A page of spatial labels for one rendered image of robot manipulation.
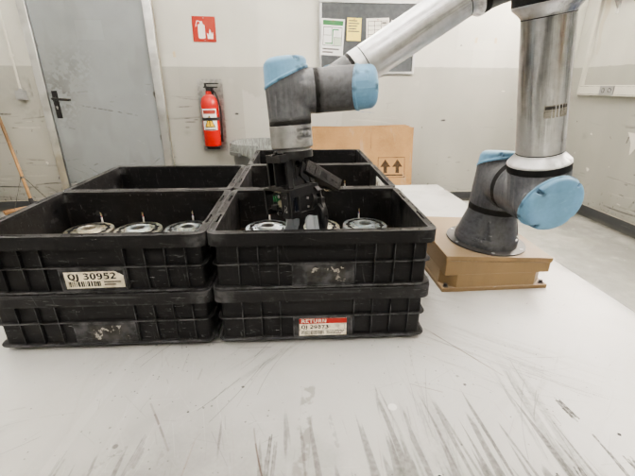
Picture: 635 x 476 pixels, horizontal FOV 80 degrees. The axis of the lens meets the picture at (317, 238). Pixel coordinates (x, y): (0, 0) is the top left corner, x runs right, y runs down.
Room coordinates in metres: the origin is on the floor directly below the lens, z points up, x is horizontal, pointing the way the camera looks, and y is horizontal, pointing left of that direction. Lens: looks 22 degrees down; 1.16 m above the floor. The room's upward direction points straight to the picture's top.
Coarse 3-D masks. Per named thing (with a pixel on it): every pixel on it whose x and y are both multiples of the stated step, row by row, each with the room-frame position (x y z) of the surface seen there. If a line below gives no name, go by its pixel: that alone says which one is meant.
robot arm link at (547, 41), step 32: (512, 0) 0.75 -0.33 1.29; (544, 0) 0.70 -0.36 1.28; (576, 0) 0.69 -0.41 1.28; (544, 32) 0.71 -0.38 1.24; (544, 64) 0.71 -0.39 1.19; (544, 96) 0.71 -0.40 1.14; (544, 128) 0.72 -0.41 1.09; (512, 160) 0.77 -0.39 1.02; (544, 160) 0.72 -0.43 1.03; (512, 192) 0.75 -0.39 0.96; (544, 192) 0.69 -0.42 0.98; (576, 192) 0.70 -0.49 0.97; (544, 224) 0.71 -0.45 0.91
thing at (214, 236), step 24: (240, 192) 0.88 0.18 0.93; (216, 216) 0.68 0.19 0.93; (216, 240) 0.59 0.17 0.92; (240, 240) 0.60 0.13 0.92; (264, 240) 0.60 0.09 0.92; (288, 240) 0.60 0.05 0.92; (312, 240) 0.60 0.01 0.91; (336, 240) 0.60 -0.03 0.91; (360, 240) 0.61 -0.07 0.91; (384, 240) 0.61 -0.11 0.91; (408, 240) 0.61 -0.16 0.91; (432, 240) 0.62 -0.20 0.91
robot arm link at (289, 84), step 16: (272, 64) 0.68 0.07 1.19; (288, 64) 0.68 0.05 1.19; (304, 64) 0.69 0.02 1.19; (272, 80) 0.68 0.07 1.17; (288, 80) 0.67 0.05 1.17; (304, 80) 0.68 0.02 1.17; (272, 96) 0.68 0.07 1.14; (288, 96) 0.67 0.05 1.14; (304, 96) 0.67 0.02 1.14; (272, 112) 0.68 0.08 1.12; (288, 112) 0.67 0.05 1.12; (304, 112) 0.68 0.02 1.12
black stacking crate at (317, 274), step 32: (352, 192) 0.89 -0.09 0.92; (384, 192) 0.90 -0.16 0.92; (224, 224) 0.69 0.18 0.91; (416, 224) 0.70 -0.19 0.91; (224, 256) 0.61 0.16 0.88; (256, 256) 0.61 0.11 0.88; (288, 256) 0.61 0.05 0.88; (320, 256) 0.62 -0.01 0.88; (352, 256) 0.62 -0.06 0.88; (384, 256) 0.62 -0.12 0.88; (416, 256) 0.62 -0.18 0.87; (224, 288) 0.60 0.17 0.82; (256, 288) 0.60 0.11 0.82
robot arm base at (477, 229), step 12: (468, 204) 0.93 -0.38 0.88; (468, 216) 0.90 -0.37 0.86; (480, 216) 0.87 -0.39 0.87; (492, 216) 0.85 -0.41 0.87; (504, 216) 0.85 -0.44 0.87; (456, 228) 0.92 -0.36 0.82; (468, 228) 0.88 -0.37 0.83; (480, 228) 0.86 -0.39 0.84; (492, 228) 0.85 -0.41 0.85; (504, 228) 0.84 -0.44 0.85; (516, 228) 0.86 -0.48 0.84; (468, 240) 0.87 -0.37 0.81; (480, 240) 0.85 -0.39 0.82; (492, 240) 0.84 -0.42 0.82; (504, 240) 0.84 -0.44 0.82; (516, 240) 0.86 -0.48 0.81
